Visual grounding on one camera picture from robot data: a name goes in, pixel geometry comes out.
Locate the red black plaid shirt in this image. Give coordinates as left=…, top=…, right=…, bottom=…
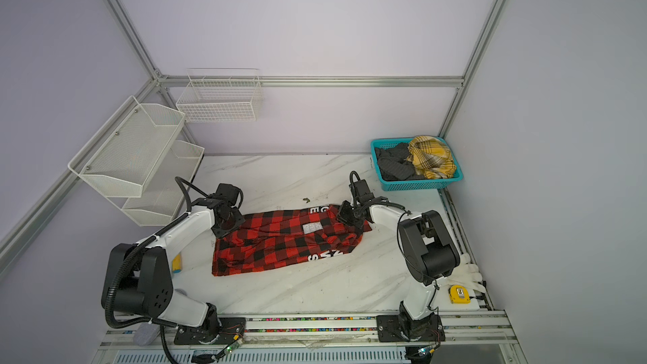
left=212, top=204, right=372, bottom=277

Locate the yellow tape measure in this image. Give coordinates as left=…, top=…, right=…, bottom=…
left=448, top=285, right=471, bottom=304

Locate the dark grey shirt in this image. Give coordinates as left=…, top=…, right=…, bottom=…
left=375, top=143, right=426, bottom=181

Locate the white wire wall basket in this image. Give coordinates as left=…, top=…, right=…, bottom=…
left=176, top=68, right=264, bottom=123

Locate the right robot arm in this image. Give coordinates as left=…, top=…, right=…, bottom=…
left=337, top=171, right=460, bottom=348

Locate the teal plastic basket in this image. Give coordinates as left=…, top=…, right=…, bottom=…
left=371, top=138, right=463, bottom=191

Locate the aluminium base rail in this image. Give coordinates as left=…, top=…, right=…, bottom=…
left=93, top=311, right=527, bottom=363

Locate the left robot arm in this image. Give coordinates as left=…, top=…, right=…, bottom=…
left=101, top=176, right=244, bottom=345

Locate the white mesh wall shelf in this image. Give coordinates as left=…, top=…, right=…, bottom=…
left=67, top=96, right=204, bottom=227

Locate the grey foam pad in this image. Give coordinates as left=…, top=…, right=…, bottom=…
left=133, top=323, right=160, bottom=346

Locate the white work glove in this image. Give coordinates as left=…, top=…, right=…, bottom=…
left=452, top=254, right=487, bottom=294

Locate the yellow plaid shirt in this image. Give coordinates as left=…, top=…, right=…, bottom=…
left=408, top=136, right=458, bottom=180

